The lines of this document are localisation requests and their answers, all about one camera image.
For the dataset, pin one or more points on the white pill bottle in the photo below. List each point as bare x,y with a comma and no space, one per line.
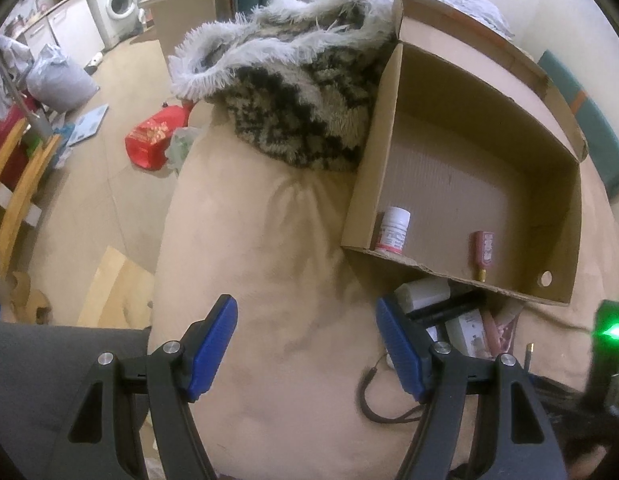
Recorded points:
392,232

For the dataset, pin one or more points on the brown cardboard cutout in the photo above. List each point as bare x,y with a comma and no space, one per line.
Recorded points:
29,300

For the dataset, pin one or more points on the pink hand-shaped toy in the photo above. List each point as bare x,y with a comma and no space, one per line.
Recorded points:
502,327

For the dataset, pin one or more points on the white flat labelled device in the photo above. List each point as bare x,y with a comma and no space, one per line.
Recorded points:
464,332

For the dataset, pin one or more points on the blue and gold battery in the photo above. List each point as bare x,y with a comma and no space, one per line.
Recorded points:
529,355

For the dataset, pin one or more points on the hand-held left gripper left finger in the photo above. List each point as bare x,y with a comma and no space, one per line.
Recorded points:
214,345

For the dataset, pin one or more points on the red patterned bag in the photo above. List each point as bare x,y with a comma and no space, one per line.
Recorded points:
154,135

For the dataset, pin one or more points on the light blue book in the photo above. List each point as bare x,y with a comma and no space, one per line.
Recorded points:
89,122

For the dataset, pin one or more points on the wooden chair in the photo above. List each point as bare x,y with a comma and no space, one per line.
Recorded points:
19,185

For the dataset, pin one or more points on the light wooden side table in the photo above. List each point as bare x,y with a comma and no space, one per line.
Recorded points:
184,10

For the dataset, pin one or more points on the white hanging cloth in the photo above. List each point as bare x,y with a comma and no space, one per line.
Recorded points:
4,70

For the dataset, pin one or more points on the leopard print fur blanket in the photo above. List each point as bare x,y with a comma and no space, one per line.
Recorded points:
299,85

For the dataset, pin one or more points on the white washing machine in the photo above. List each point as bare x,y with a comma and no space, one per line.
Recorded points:
120,2

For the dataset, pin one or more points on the small red bottle gold cap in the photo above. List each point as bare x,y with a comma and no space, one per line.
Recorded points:
483,250

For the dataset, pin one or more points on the flat cardboard piece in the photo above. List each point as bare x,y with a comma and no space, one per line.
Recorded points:
114,290

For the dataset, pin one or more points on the grey plastic bag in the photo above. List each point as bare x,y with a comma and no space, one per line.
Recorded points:
59,77

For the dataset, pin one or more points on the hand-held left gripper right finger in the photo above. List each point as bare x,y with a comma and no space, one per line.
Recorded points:
397,345

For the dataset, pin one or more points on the white kitchen cabinet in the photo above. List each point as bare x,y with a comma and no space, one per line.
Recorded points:
69,30

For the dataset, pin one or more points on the beige blanket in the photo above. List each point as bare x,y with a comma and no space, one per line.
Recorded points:
269,260

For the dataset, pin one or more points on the red fabric item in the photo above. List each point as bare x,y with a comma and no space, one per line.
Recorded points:
9,145

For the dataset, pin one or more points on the cardboard box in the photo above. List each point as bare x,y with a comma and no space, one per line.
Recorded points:
464,170

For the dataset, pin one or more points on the clear plastic bag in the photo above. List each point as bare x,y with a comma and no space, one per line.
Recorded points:
182,142

